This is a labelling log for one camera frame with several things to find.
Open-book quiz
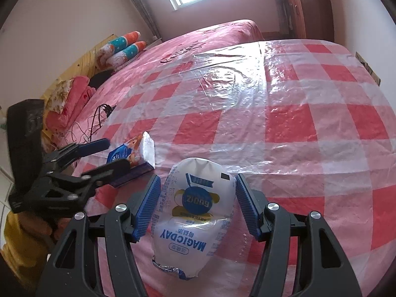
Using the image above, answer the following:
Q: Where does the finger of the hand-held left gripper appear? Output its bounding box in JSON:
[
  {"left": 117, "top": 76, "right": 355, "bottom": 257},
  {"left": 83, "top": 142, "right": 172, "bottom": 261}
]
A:
[
  {"left": 42, "top": 139, "right": 110, "bottom": 174},
  {"left": 46, "top": 158, "right": 130, "bottom": 199}
]

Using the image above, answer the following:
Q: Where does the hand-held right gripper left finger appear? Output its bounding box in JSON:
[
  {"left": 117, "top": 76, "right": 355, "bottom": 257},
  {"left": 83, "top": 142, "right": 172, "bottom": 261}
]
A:
[{"left": 40, "top": 175, "right": 161, "bottom": 297}]

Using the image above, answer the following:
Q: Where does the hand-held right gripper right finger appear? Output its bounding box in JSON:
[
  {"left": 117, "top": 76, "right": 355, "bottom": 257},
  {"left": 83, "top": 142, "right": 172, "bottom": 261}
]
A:
[{"left": 236, "top": 173, "right": 362, "bottom": 297}]

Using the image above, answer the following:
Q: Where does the blue white tissue pack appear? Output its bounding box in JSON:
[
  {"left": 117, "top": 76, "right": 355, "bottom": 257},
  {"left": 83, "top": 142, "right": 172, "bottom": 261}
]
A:
[{"left": 106, "top": 131, "right": 155, "bottom": 169}]

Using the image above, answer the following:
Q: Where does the white blue salt bag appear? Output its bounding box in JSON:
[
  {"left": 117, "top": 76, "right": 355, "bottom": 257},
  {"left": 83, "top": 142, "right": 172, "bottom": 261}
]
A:
[{"left": 151, "top": 157, "right": 236, "bottom": 280}]

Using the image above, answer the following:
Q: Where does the person's left forearm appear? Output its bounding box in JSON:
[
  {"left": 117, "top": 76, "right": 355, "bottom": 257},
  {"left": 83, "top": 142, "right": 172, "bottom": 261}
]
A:
[{"left": 1, "top": 212, "right": 54, "bottom": 282}]

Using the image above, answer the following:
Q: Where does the person's left hand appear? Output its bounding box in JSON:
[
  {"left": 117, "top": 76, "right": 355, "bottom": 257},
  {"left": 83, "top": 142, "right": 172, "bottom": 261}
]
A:
[{"left": 17, "top": 212, "right": 73, "bottom": 243}]

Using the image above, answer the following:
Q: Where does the purple flat packet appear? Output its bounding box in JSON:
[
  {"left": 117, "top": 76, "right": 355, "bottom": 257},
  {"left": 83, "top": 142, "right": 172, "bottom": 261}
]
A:
[{"left": 107, "top": 164, "right": 153, "bottom": 188}]

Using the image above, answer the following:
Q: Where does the folded pink blanket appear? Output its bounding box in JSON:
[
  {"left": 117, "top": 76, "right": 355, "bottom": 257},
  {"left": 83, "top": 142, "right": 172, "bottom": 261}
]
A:
[{"left": 46, "top": 76, "right": 96, "bottom": 130}]

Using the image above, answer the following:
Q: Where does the floral pillow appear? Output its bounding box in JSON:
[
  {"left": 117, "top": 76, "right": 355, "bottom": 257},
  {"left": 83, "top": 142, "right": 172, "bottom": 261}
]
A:
[{"left": 46, "top": 80, "right": 73, "bottom": 113}]

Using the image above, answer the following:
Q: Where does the black cloth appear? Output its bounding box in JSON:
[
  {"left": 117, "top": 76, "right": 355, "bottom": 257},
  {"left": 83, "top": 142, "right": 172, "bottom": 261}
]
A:
[{"left": 88, "top": 72, "right": 112, "bottom": 89}]

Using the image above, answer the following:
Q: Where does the yellow star-print headboard cover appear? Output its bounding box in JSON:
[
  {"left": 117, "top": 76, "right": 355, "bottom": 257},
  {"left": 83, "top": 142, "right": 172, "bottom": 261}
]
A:
[{"left": 42, "top": 34, "right": 116, "bottom": 99}]

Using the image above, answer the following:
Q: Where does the red white checkered plastic tablecloth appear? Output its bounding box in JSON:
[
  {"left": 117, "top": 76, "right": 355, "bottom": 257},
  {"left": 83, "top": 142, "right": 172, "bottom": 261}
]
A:
[{"left": 82, "top": 39, "right": 396, "bottom": 297}]

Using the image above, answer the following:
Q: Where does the cartoon pillow with orange end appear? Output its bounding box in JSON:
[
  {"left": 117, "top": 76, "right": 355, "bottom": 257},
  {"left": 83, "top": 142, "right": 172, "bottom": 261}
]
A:
[
  {"left": 107, "top": 41, "right": 147, "bottom": 72},
  {"left": 99, "top": 31, "right": 142, "bottom": 60}
]

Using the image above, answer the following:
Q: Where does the grey curtain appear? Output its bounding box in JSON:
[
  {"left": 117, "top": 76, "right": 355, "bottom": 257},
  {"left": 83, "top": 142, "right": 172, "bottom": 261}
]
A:
[{"left": 121, "top": 0, "right": 161, "bottom": 39}]

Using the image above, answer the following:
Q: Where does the bed with pink bedspread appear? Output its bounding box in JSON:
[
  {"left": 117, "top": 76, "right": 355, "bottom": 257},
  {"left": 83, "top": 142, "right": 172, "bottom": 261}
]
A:
[{"left": 40, "top": 19, "right": 265, "bottom": 149}]

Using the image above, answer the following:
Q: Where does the hanging grey cloth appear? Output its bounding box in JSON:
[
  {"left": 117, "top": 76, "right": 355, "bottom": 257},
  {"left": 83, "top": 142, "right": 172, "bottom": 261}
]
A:
[{"left": 277, "top": 0, "right": 294, "bottom": 34}]

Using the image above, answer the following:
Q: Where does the brown wooden cabinet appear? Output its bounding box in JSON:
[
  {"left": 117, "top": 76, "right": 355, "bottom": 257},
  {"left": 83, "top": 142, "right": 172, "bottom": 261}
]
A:
[{"left": 278, "top": 0, "right": 336, "bottom": 42}]

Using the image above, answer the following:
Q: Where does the tangle of thin cables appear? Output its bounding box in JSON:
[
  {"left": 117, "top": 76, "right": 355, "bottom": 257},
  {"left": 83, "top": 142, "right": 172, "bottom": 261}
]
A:
[{"left": 59, "top": 103, "right": 116, "bottom": 141}]

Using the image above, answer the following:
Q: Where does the beige wall socket panel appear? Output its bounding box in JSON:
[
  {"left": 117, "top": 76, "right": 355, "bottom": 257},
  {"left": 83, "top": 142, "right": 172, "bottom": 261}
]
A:
[{"left": 355, "top": 52, "right": 381, "bottom": 85}]

